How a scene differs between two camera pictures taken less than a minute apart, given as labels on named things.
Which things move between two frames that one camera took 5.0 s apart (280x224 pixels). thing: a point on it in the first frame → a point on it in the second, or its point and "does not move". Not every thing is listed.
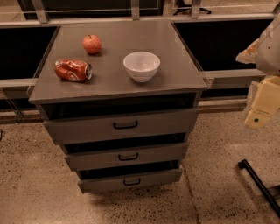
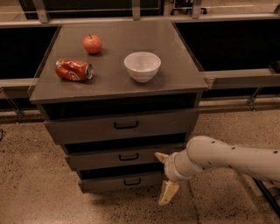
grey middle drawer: (105, 155) does not move
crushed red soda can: (73, 70) does not move
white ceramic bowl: (142, 66) does not move
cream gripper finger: (248, 56) → (161, 157)
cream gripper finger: (266, 102) → (168, 191)
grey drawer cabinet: (121, 100) does not move
